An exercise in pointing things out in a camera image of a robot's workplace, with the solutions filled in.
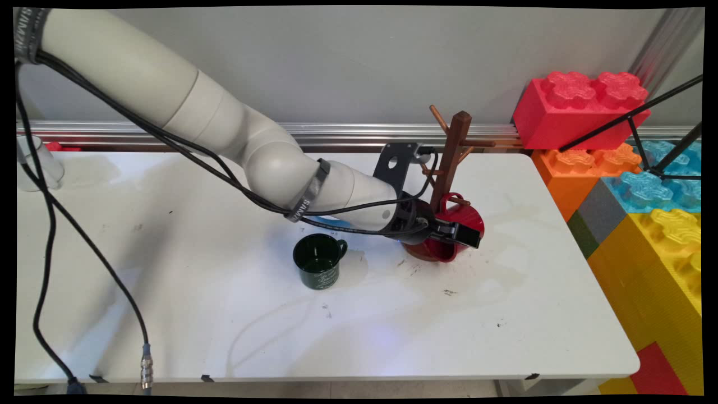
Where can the dark green toy brick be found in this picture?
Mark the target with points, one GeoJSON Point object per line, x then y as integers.
{"type": "Point", "coordinates": [583, 235]}

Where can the large red toy brick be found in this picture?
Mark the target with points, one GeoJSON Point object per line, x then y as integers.
{"type": "Point", "coordinates": [561, 118]}

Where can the large yellow toy brick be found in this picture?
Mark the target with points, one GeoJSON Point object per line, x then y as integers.
{"type": "Point", "coordinates": [645, 280]}

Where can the large orange toy brick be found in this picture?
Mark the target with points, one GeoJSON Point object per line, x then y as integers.
{"type": "Point", "coordinates": [566, 179]}

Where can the large light blue toy brick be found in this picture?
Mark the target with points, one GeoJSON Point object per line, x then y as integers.
{"type": "Point", "coordinates": [645, 191]}

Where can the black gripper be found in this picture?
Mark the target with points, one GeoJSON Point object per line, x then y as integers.
{"type": "Point", "coordinates": [415, 221]}

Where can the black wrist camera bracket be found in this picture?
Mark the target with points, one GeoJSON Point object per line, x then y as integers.
{"type": "Point", "coordinates": [401, 168]}

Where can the black tripod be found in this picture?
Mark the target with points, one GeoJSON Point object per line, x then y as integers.
{"type": "Point", "coordinates": [634, 115]}

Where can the small red toy brick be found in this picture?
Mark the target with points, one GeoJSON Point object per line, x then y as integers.
{"type": "Point", "coordinates": [656, 370]}

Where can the dark green enamel mug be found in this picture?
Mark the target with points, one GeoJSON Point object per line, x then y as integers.
{"type": "Point", "coordinates": [320, 264]}

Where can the brown wooden mug tree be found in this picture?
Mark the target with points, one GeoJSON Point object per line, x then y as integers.
{"type": "Point", "coordinates": [454, 151]}

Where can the slanted aluminium profile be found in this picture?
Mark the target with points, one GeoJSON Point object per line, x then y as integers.
{"type": "Point", "coordinates": [667, 45]}

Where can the aluminium wall rail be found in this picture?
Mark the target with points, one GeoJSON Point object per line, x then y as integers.
{"type": "Point", "coordinates": [348, 134]}

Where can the red speckled enamel mug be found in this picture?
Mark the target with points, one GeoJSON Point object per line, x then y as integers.
{"type": "Point", "coordinates": [463, 216]}

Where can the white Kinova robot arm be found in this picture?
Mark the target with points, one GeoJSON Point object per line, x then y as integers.
{"type": "Point", "coordinates": [168, 101]}

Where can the small red flat object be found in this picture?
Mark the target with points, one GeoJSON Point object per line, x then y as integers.
{"type": "Point", "coordinates": [64, 147]}

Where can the blue and white bowl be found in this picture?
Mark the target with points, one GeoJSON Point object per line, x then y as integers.
{"type": "Point", "coordinates": [331, 221]}

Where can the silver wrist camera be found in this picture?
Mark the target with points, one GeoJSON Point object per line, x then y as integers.
{"type": "Point", "coordinates": [425, 154]}

